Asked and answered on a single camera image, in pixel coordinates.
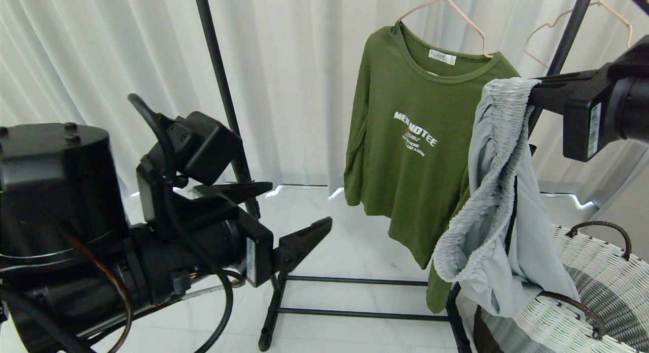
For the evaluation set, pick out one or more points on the pale grey shorts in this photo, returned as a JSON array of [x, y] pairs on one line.
[[537, 241]]

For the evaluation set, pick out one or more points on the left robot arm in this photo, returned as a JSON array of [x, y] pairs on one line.
[[50, 190]]

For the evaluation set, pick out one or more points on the pink clothes hanger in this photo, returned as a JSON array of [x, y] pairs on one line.
[[471, 23], [628, 28]]

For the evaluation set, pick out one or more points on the black clothes rack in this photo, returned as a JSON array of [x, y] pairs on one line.
[[223, 89]]

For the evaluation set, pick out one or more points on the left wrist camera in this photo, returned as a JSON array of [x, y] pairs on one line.
[[203, 145]]

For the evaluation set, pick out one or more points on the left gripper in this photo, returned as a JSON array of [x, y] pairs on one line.
[[261, 256]]

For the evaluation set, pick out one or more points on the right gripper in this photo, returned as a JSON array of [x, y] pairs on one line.
[[578, 125]]

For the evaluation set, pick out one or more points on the white laundry basket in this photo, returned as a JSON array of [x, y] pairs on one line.
[[608, 302]]

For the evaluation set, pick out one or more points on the white curtain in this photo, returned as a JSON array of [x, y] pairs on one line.
[[127, 48]]

